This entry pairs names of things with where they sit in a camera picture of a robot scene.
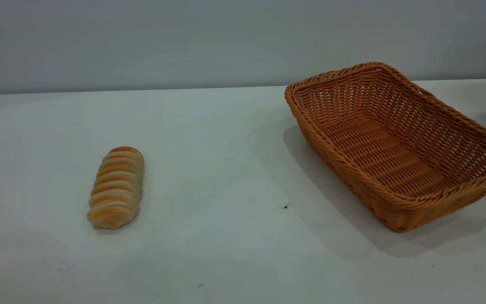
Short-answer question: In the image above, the striped orange bread roll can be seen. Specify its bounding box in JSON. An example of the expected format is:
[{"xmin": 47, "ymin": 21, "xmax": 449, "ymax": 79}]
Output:
[{"xmin": 87, "ymin": 146, "xmax": 145, "ymax": 230}]

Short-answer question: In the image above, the orange woven wicker basket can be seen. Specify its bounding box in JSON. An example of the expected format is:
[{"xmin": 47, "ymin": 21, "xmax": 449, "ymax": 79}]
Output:
[{"xmin": 285, "ymin": 62, "xmax": 486, "ymax": 233}]

